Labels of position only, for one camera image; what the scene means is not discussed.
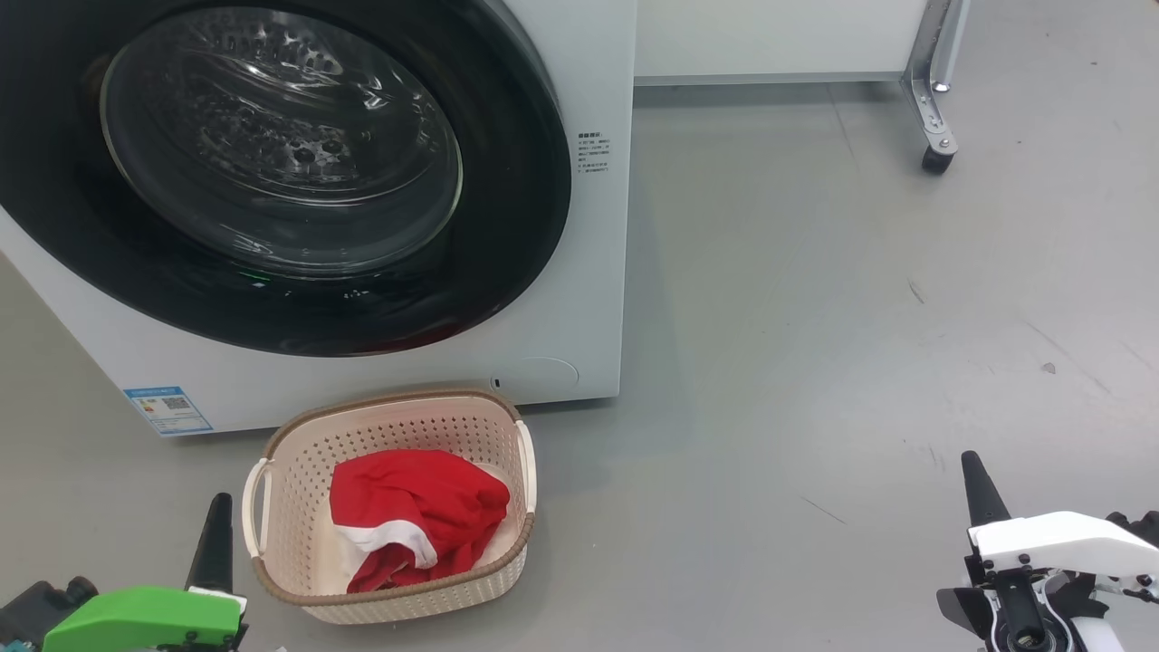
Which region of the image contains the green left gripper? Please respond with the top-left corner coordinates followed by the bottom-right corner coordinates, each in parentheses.
top-left (41, 493), bottom-right (248, 652)

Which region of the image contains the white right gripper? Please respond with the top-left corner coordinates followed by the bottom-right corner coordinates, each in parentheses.
top-left (937, 450), bottom-right (1159, 649)

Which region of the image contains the red garment with white trim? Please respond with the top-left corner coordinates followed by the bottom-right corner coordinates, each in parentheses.
top-left (329, 450), bottom-right (512, 595)

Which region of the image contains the black round glass washer door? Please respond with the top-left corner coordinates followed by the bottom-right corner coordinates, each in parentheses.
top-left (0, 0), bottom-right (574, 360)

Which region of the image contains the cream perforated laundry basket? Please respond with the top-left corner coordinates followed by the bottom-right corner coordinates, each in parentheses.
top-left (242, 389), bottom-right (539, 626)

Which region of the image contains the white front-load washing machine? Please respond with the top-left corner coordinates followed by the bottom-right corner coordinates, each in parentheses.
top-left (0, 0), bottom-right (638, 438)

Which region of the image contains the white partition panel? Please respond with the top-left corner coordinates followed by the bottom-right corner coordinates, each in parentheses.
top-left (634, 0), bottom-right (934, 88)

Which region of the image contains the small printed text label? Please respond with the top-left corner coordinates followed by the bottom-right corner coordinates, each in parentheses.
top-left (577, 131), bottom-right (614, 176)

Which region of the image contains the metal caster bracket leg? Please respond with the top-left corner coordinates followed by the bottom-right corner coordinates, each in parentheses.
top-left (899, 0), bottom-right (972, 157)

